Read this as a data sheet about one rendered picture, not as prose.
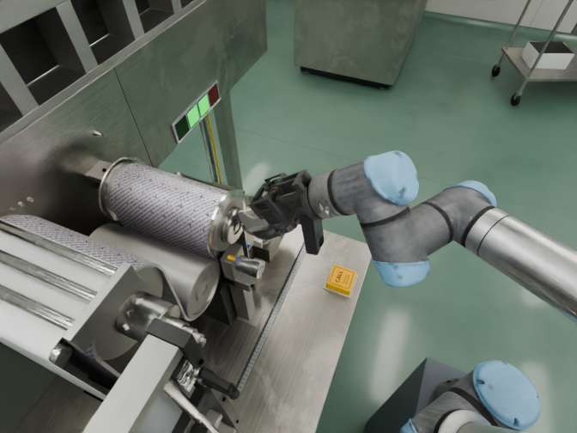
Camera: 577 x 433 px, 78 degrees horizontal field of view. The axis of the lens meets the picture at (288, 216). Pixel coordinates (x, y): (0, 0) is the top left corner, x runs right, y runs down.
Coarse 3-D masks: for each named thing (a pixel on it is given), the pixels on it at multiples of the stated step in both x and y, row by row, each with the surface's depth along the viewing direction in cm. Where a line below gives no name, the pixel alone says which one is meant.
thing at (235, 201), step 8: (120, 168) 75; (112, 176) 74; (232, 200) 70; (240, 200) 74; (224, 208) 68; (240, 208) 75; (224, 216) 69; (216, 224) 67; (216, 232) 67; (216, 240) 68; (216, 248) 70; (224, 248) 73
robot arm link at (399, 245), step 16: (416, 208) 54; (432, 208) 53; (368, 224) 51; (384, 224) 50; (400, 224) 50; (416, 224) 51; (432, 224) 52; (368, 240) 52; (384, 240) 50; (400, 240) 50; (416, 240) 51; (432, 240) 52; (448, 240) 54; (384, 256) 51; (400, 256) 50; (416, 256) 50; (384, 272) 52; (400, 272) 51; (416, 272) 51
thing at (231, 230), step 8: (232, 208) 71; (232, 216) 69; (224, 224) 69; (232, 224) 69; (240, 224) 74; (224, 232) 69; (232, 232) 71; (240, 232) 75; (224, 240) 71; (232, 240) 72
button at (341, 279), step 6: (336, 270) 103; (342, 270) 103; (348, 270) 103; (330, 276) 102; (336, 276) 102; (342, 276) 102; (348, 276) 102; (354, 276) 102; (330, 282) 101; (336, 282) 101; (342, 282) 101; (348, 282) 101; (330, 288) 102; (336, 288) 100; (342, 288) 100; (348, 288) 100; (348, 294) 100
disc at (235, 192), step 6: (228, 192) 69; (234, 192) 71; (240, 192) 74; (222, 198) 67; (228, 198) 69; (222, 204) 67; (216, 210) 66; (216, 216) 66; (210, 222) 66; (210, 228) 66; (210, 234) 66; (210, 240) 67; (210, 246) 68; (210, 252) 69; (216, 252) 71; (222, 252) 74; (216, 258) 73
